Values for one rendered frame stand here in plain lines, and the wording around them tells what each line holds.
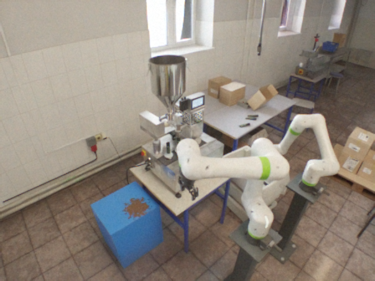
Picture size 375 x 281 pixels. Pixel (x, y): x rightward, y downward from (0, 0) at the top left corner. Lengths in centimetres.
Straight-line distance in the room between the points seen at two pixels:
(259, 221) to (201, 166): 60
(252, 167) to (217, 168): 17
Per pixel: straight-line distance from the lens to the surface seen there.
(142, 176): 225
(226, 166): 103
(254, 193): 148
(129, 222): 211
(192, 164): 97
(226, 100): 350
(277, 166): 115
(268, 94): 356
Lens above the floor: 226
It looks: 34 degrees down
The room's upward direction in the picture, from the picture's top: straight up
